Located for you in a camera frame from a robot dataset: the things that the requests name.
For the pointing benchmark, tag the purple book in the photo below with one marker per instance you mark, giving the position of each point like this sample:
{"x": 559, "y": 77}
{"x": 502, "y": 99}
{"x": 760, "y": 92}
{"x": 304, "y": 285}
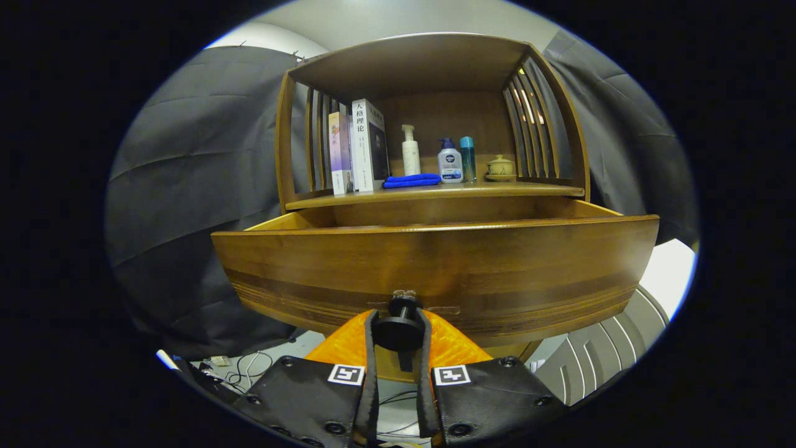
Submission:
{"x": 339, "y": 149}

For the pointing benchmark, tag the black backdrop cloth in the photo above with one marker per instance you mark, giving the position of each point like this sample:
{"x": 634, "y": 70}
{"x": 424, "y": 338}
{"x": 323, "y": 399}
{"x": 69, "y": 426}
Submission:
{"x": 186, "y": 186}

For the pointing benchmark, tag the brown wooden cabinet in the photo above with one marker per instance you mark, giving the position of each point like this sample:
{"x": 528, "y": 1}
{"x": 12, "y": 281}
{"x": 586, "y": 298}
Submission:
{"x": 423, "y": 62}

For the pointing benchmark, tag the teal slim bottle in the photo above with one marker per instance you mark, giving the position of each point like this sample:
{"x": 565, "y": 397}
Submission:
{"x": 467, "y": 158}

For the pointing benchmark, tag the white pump bottle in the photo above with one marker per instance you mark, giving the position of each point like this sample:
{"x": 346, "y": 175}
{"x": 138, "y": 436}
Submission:
{"x": 410, "y": 152}

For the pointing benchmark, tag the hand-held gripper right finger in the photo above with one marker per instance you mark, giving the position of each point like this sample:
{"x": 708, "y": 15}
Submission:
{"x": 425, "y": 398}

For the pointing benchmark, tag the blue folded cloth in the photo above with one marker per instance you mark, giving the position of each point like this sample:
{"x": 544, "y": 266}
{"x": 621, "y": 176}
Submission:
{"x": 411, "y": 181}

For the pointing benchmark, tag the white thick book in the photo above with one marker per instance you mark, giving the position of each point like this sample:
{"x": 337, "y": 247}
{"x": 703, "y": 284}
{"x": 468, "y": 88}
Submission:
{"x": 367, "y": 146}

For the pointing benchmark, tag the wooden countertop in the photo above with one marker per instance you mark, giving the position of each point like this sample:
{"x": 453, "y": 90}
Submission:
{"x": 435, "y": 191}

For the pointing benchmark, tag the white bottle with blue cap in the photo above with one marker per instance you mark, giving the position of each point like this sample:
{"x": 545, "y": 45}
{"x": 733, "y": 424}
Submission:
{"x": 449, "y": 163}

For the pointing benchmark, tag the black drawer knob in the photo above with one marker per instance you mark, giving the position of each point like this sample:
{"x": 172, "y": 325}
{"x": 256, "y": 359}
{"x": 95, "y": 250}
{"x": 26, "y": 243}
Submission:
{"x": 398, "y": 333}

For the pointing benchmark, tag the white boxy object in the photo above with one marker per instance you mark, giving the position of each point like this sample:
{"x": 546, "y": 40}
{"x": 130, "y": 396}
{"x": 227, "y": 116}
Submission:
{"x": 671, "y": 274}

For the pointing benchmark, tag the brown wooden drawer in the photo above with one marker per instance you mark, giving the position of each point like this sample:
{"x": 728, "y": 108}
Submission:
{"x": 435, "y": 261}

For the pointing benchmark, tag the beige lidded teacup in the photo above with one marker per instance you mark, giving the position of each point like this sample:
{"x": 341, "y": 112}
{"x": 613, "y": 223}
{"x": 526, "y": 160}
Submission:
{"x": 500, "y": 168}

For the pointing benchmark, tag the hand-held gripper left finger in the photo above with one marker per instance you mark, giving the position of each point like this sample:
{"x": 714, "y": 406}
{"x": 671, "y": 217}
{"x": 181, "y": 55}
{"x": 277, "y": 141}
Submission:
{"x": 371, "y": 398}

